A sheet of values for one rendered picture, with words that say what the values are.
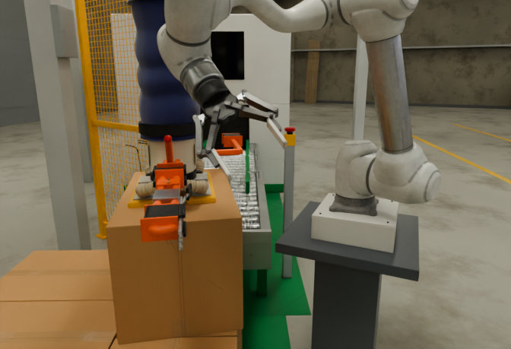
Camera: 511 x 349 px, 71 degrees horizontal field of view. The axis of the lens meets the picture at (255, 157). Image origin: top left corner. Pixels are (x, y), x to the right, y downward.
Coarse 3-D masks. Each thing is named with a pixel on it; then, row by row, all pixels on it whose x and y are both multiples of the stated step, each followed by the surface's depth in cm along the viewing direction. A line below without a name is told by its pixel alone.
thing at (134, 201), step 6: (138, 180) 142; (132, 192) 128; (132, 198) 121; (138, 198) 120; (144, 198) 121; (150, 198) 121; (132, 204) 118; (138, 204) 118; (144, 204) 118; (150, 204) 119
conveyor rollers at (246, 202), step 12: (228, 156) 367; (240, 156) 368; (252, 156) 368; (204, 168) 323; (228, 168) 323; (240, 168) 323; (252, 168) 324; (228, 180) 288; (240, 180) 288; (252, 180) 289; (240, 192) 254; (252, 192) 255; (240, 204) 236; (252, 204) 236; (252, 216) 219; (252, 228) 201
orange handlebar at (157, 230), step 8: (232, 144) 158; (224, 152) 140; (232, 152) 141; (240, 152) 143; (176, 160) 123; (176, 176) 105; (160, 184) 96; (168, 184) 97; (176, 184) 97; (176, 200) 86; (168, 224) 72; (152, 232) 71; (160, 232) 71; (168, 232) 71
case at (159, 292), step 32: (128, 192) 133; (224, 192) 133; (128, 224) 105; (192, 224) 108; (224, 224) 110; (128, 256) 107; (160, 256) 109; (192, 256) 111; (224, 256) 112; (128, 288) 109; (160, 288) 111; (192, 288) 113; (224, 288) 115; (128, 320) 112; (160, 320) 114; (192, 320) 116; (224, 320) 118
